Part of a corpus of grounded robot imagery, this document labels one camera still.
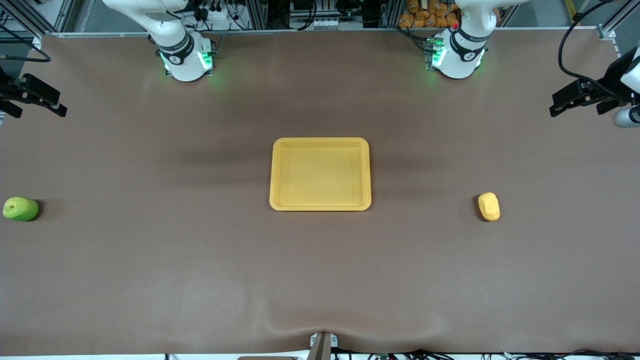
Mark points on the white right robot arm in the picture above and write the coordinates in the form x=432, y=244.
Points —
x=182, y=55

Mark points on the metal corner bracket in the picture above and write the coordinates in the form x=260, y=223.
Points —
x=606, y=34

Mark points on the aluminium table edge rail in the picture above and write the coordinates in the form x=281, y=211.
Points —
x=325, y=30

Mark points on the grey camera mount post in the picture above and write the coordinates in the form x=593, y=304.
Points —
x=322, y=347

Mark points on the yellow plastic tray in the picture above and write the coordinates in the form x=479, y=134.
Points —
x=320, y=175

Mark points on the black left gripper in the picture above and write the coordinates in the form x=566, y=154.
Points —
x=608, y=81

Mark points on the green apple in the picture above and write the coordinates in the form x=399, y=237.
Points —
x=21, y=209

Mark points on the aluminium frame strut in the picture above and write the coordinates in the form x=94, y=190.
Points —
x=620, y=16
x=30, y=20

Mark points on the grey electronics box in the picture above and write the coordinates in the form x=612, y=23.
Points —
x=325, y=22

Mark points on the yellow potato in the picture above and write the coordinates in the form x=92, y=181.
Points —
x=489, y=206

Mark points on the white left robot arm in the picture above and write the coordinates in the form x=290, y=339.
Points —
x=460, y=55

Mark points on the white power strip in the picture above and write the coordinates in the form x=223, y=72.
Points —
x=217, y=22

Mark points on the orange snack bag pile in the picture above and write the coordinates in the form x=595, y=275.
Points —
x=425, y=14

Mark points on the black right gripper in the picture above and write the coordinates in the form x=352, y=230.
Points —
x=9, y=90

